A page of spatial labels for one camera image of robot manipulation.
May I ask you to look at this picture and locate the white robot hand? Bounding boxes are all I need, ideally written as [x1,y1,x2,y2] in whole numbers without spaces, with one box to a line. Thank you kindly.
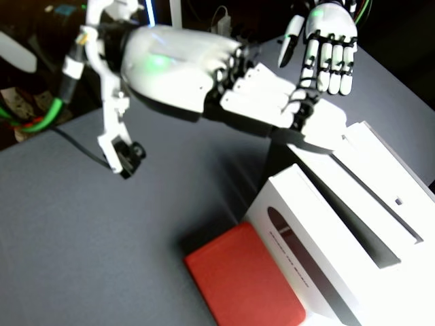
[118,25,348,156]
[277,1,358,96]

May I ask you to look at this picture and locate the white pillar with blue light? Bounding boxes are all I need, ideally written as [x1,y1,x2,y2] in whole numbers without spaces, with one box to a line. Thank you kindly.
[144,0,185,30]

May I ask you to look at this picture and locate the white power adapter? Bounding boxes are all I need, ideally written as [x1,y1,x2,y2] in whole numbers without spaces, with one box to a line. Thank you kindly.
[210,5,234,35]

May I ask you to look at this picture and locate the large white box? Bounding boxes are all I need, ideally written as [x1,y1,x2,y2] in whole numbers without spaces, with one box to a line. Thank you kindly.
[334,120,435,326]

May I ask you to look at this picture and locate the grey table cloth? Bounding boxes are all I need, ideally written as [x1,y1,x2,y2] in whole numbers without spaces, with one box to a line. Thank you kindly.
[0,33,435,326]

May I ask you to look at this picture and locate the white box with dark print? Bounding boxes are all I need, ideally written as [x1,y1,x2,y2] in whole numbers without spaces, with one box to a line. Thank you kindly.
[244,162,363,326]

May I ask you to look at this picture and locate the red flat box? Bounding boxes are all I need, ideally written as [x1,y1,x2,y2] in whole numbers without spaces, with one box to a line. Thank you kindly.
[183,222,307,326]

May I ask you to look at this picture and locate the green cable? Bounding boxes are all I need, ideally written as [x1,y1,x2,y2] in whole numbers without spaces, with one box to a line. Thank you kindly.
[0,96,66,134]
[355,0,374,24]

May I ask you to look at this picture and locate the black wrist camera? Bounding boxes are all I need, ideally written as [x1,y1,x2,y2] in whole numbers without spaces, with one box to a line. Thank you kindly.
[114,139,147,181]

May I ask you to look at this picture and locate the black cable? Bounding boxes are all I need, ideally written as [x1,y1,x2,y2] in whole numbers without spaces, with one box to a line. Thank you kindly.
[53,126,111,169]

